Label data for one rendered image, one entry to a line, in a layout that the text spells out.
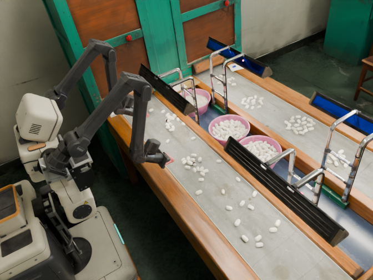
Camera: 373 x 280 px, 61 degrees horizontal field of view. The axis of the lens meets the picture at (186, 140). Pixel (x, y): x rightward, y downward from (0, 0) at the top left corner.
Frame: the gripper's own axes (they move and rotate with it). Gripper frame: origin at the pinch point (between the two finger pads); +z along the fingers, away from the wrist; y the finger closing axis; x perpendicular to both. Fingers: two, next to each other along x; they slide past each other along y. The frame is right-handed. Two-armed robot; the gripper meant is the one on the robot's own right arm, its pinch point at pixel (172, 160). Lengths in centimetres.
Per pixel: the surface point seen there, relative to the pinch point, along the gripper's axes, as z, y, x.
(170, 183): 1.1, -5.5, 11.3
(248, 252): 10, -61, 8
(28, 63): -42, 172, 20
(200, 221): 0.8, -36.1, 11.8
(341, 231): -1, -89, -31
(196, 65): 53, 82, -44
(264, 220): 22, -53, -3
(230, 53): 42, 43, -64
